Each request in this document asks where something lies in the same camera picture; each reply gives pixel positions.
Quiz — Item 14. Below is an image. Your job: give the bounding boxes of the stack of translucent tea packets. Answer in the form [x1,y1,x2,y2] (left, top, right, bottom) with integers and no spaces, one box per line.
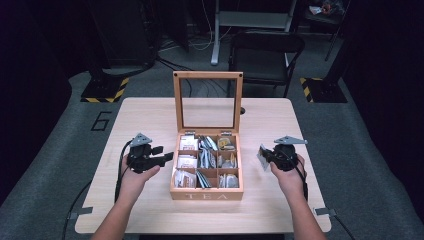
[173,169,198,189]
[218,173,241,190]

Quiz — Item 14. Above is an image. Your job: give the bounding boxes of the white desk frame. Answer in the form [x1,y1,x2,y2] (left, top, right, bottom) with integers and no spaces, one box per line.
[210,0,298,66]

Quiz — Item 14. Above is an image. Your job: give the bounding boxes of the orange and white clutter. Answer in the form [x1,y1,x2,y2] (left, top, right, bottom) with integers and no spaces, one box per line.
[308,0,336,16]

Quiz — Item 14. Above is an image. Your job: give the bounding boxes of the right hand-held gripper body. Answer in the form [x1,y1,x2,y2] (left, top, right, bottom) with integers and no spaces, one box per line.
[271,134,308,173]

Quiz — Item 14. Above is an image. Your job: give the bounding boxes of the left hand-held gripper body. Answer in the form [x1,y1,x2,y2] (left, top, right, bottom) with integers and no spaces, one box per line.
[126,132,160,174]

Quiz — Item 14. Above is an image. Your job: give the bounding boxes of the black folding chair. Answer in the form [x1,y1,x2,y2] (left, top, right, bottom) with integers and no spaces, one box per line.
[226,29,306,98]

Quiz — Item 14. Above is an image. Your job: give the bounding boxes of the dark side table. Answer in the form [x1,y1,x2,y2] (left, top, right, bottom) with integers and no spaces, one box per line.
[298,0,352,62]

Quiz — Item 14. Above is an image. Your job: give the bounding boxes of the black yellow striped stand base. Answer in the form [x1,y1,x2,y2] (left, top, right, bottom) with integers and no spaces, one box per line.
[299,77,349,104]
[80,76,130,104]

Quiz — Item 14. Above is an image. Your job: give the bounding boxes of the stack of yellow tea packets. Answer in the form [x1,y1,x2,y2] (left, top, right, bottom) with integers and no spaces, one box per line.
[217,135,238,151]

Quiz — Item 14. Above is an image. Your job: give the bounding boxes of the stack of grey-yellow tea packets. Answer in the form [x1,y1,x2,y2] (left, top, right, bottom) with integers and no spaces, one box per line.
[217,152,239,170]

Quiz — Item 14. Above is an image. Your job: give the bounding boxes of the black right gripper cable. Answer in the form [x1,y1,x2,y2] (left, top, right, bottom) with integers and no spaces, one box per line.
[279,146,310,202]

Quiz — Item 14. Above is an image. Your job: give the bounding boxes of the black floor cable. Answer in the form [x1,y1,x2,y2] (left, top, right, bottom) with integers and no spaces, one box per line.
[61,180,93,240]
[333,214,357,240]

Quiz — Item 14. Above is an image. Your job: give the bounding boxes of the pale grey tea bag sachet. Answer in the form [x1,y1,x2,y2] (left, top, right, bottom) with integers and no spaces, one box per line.
[256,143,271,172]

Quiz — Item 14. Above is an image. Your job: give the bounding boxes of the stack of white tea packets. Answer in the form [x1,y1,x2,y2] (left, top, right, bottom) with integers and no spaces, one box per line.
[177,154,198,169]
[179,134,200,151]

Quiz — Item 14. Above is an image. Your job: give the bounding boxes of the stack of dark-blue tea packets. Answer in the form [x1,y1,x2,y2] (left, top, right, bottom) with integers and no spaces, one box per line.
[195,169,213,190]

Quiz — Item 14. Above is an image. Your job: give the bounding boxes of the stack of grey-blue tea packets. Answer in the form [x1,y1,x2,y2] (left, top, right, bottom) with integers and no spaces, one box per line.
[198,149,218,170]
[198,134,219,151]

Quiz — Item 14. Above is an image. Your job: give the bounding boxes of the bundle of black floor cables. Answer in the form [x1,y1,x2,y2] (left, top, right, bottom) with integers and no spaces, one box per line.
[156,55,228,98]

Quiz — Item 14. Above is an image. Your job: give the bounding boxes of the black equipment cabinet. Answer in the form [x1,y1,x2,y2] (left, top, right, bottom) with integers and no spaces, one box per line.
[84,0,159,78]

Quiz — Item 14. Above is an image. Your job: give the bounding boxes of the person's right hand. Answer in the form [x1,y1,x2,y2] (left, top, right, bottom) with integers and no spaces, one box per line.
[269,153,308,201]

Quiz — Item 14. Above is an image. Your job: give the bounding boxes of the person's left hand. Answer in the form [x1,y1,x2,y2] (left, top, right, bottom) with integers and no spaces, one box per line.
[118,154,162,201]

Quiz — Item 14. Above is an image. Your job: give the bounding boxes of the grey tape strip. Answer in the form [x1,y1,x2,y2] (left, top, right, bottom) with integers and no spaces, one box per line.
[68,206,94,220]
[314,206,338,218]

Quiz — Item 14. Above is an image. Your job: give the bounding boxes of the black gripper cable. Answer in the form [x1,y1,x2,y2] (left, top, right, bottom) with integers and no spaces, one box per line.
[279,146,310,202]
[113,139,134,204]

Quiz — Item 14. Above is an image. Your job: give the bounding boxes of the bundle of white cables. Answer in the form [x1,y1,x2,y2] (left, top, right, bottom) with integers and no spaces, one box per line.
[159,0,233,53]

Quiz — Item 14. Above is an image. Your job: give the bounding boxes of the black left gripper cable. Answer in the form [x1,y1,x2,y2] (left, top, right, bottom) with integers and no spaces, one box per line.
[113,139,134,204]

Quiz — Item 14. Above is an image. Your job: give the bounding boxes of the wooden tea box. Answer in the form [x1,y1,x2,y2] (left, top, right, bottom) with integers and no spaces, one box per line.
[169,70,245,202]

